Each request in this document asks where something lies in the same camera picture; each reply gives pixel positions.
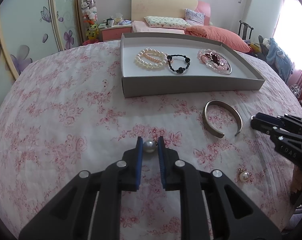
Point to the clear tube of plush toys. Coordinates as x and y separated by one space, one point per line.
89 11

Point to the pink floral bed sheet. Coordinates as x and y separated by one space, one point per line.
67 113

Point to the dark wooden chair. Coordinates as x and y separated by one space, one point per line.
245 30

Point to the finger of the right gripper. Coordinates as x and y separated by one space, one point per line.
264 123
281 134

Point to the white pearl earring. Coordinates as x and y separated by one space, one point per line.
244 175

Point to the pink bed with headboard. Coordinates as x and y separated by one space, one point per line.
221 13

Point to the pink white nightstand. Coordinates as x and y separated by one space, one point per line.
114 33

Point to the folded salmon duvet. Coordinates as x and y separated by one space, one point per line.
229 38

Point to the grey cardboard tray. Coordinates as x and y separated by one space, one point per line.
162 63

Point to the grey pearl earring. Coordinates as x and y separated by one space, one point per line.
149 146

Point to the blue plush clothing pile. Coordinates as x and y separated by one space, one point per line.
276 58

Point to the floral white pillow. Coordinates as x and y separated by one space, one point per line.
166 22

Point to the small purple pillow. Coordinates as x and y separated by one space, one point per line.
194 18

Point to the red lined waste basket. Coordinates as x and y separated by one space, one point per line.
90 42

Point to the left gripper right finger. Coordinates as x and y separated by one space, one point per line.
211 204

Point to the yellow plush toy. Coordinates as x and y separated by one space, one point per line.
92 32

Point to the sliding glass wardrobe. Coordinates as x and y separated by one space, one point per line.
31 30

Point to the white mug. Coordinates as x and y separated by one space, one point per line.
111 22

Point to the pink window curtain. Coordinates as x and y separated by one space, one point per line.
288 34

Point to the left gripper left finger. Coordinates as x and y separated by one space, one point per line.
89 205

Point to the large thin silver bangle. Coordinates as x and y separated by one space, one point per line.
217 62

